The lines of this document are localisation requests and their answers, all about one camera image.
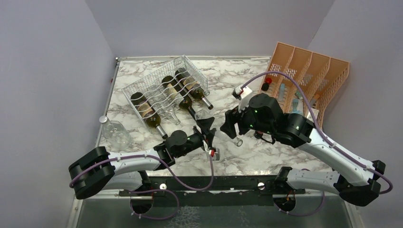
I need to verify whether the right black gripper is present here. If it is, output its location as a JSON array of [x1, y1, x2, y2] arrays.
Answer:
[[220, 97, 275, 138]]

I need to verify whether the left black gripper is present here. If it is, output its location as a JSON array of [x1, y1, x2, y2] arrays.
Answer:
[[174, 117, 216, 158]]

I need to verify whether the clear square glass bottle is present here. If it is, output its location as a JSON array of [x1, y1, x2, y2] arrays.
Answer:
[[215, 131, 243, 147]]

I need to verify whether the dark-neck green wine bottle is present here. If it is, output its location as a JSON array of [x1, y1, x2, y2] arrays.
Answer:
[[162, 76, 196, 120]]

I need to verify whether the silver-neck green wine bottle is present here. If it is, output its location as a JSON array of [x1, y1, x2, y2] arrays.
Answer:
[[174, 67, 214, 110]]

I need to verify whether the clear textured glass bottle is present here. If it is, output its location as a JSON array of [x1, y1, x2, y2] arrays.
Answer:
[[146, 85, 181, 125]]

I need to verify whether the clear jar silver lid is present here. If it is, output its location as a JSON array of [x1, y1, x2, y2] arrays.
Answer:
[[99, 115, 132, 151]]

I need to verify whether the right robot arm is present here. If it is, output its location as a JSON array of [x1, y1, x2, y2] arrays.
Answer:
[[220, 94, 385, 207]]

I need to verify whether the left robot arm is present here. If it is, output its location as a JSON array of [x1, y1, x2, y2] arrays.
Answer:
[[68, 117, 217, 200]]

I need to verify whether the small red-cap black bottle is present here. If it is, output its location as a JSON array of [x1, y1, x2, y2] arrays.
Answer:
[[254, 131, 263, 139]]

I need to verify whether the red-cap bottle in organizer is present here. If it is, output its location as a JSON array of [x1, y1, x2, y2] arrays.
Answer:
[[261, 77, 272, 92]]

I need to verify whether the blue item in organizer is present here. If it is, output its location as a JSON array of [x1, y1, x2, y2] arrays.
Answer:
[[290, 95, 304, 115]]

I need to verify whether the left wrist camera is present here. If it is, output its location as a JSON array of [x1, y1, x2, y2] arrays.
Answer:
[[203, 141, 221, 161]]

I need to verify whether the white wire wine rack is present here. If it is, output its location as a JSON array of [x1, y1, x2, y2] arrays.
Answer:
[[122, 55, 213, 133]]

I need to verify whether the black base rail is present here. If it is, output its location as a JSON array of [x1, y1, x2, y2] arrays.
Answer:
[[118, 175, 306, 207]]

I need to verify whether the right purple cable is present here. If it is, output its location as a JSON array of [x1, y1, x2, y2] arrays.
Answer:
[[240, 71, 393, 195]]

